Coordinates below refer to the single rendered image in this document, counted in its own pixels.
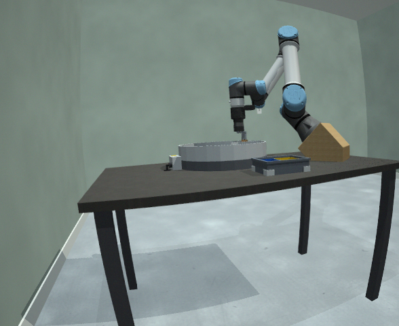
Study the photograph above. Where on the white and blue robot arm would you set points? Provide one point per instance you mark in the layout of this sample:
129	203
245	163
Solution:
294	97

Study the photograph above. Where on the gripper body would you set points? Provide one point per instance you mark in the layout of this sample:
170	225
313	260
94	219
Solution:
238	112

